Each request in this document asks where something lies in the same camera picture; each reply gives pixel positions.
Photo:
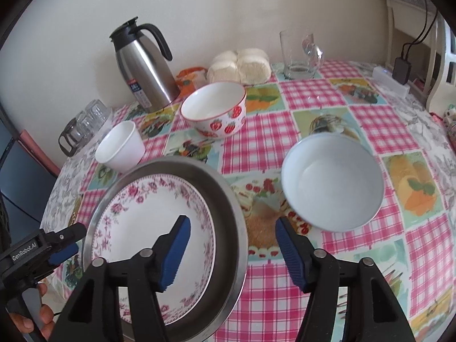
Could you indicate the bag of steamed buns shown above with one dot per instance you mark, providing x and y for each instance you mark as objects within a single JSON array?
[{"x": 238, "y": 66}]

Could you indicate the strawberry print bowl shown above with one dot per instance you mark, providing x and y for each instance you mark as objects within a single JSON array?
[{"x": 213, "y": 124}]

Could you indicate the white power strip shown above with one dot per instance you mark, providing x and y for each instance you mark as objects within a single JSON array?
[{"x": 388, "y": 80}]

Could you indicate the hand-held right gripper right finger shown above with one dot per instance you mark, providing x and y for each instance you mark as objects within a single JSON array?
[{"x": 290, "y": 249}]

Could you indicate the person's left hand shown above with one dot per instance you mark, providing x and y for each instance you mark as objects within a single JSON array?
[{"x": 46, "y": 322}]

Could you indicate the orange snack packet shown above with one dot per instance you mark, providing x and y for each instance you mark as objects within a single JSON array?
[{"x": 188, "y": 82}]

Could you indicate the dark blue cabinet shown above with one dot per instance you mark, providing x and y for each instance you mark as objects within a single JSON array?
[{"x": 25, "y": 185}]

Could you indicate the pink checked tablecloth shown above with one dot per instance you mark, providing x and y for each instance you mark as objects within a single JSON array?
[{"x": 356, "y": 124}]

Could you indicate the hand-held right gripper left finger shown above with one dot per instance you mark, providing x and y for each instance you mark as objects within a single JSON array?
[{"x": 176, "y": 249}]

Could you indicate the pink board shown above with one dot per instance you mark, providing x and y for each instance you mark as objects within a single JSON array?
[{"x": 39, "y": 151}]

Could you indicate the small white bowl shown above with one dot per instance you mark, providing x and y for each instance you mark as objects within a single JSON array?
[{"x": 331, "y": 185}]

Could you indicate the clear glass mug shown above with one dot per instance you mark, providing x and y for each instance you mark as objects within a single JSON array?
[{"x": 295, "y": 57}]

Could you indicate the colourful patterned roll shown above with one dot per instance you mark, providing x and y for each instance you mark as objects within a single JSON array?
[{"x": 451, "y": 128}]

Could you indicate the pink floral round plate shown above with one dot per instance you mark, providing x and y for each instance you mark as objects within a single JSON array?
[{"x": 142, "y": 213}]

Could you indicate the stainless steel thermos jug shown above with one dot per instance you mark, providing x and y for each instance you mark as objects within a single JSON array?
[{"x": 142, "y": 67}]

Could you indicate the clear glass cup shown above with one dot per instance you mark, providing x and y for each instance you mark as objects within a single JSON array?
[
  {"x": 85, "y": 124},
  {"x": 99, "y": 112}
]

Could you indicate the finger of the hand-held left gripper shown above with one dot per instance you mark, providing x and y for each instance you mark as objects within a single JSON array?
[
  {"x": 64, "y": 254},
  {"x": 67, "y": 234}
]

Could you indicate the white chair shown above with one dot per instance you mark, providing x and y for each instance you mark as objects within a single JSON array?
[{"x": 440, "y": 60}]

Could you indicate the black charger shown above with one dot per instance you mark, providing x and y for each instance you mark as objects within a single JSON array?
[{"x": 402, "y": 69}]

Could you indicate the white square bowl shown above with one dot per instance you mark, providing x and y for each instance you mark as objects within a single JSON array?
[{"x": 121, "y": 149}]

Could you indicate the stainless steel round plate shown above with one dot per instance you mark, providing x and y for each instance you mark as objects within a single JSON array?
[{"x": 222, "y": 199}]

